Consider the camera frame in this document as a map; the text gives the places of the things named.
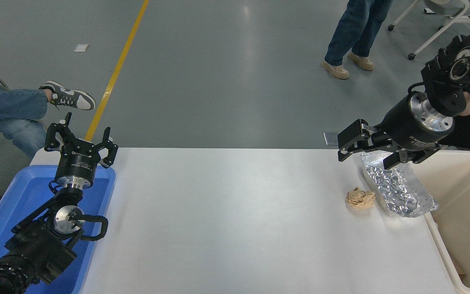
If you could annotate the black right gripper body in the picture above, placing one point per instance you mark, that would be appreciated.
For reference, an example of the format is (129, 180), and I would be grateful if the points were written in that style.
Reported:
(400, 126)

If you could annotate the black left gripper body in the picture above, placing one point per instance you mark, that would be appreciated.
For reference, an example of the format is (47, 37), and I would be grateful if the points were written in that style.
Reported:
(78, 163)

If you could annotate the silver foil tray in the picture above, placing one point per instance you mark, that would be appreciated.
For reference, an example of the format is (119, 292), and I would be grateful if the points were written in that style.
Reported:
(398, 192)

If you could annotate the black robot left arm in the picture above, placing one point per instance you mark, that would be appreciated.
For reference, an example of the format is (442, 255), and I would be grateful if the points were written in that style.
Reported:
(35, 249)

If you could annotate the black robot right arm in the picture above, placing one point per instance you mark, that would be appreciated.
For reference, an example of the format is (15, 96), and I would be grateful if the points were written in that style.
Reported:
(447, 85)

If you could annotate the metal floor plate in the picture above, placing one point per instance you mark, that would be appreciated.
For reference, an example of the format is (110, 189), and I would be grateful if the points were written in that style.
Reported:
(329, 139)

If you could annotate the seated person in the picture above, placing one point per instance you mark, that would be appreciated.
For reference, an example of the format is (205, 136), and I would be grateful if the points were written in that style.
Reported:
(10, 108)

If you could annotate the crumpled tan paper ball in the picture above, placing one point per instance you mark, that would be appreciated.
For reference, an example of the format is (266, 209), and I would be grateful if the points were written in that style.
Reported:
(360, 199)

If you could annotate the blue plastic tray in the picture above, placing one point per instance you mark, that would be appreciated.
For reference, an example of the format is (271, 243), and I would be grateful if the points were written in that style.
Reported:
(18, 196)

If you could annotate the standing person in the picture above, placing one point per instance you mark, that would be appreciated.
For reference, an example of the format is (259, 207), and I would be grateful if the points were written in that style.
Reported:
(355, 28)

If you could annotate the white rolling chair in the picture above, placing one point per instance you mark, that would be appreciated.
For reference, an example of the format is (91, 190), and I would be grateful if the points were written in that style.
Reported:
(449, 16)

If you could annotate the tan paper piece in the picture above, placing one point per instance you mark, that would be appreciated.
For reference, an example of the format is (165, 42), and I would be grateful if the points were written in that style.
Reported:
(458, 267)

